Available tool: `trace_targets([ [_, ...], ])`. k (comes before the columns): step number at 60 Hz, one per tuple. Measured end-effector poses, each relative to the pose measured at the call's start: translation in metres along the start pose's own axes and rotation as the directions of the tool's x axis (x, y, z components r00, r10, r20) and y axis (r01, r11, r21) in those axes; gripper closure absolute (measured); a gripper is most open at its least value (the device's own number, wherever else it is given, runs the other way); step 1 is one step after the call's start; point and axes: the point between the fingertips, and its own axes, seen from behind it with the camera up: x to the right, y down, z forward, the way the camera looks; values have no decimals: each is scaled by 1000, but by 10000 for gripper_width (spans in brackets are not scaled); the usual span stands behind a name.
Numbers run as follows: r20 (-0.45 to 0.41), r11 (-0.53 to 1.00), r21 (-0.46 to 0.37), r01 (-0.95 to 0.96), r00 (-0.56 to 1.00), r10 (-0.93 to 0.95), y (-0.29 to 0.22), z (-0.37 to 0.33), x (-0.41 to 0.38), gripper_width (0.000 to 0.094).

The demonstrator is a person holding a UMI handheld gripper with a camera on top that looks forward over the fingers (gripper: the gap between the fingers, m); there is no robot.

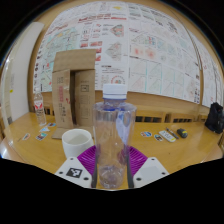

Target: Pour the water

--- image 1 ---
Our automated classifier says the narrow printed wall poster display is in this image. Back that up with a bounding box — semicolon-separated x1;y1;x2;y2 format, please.
196;36;224;108

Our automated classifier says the white cup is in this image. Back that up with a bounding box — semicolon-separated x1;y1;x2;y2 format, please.
61;128;95;159

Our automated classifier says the black bag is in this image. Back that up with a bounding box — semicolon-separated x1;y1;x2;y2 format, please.
204;102;224;135

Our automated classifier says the large printed wall poster display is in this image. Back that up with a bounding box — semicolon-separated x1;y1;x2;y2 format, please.
33;0;202;105

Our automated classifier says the round dark sticker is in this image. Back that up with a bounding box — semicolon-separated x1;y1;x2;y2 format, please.
153;133;165;142

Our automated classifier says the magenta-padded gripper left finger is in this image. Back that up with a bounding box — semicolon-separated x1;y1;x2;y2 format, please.
54;145;99;189

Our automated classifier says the brown cardboard box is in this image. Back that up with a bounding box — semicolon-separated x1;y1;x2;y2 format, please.
50;48;98;140

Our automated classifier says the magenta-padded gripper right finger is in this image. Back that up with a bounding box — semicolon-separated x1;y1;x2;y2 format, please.
126;145;170;189

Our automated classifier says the dark pen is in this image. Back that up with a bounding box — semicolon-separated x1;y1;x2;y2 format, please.
165;127;180;140

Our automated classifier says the clear bottle with red label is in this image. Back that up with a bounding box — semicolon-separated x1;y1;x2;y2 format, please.
33;91;48;127

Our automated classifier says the clear plastic bottle white cap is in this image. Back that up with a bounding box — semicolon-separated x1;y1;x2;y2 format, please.
92;83;138;190

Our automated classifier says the round blue white sticker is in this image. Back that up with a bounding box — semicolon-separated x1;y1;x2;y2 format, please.
140;130;153;138

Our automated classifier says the white remote control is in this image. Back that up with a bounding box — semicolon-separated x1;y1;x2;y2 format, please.
158;129;177;143

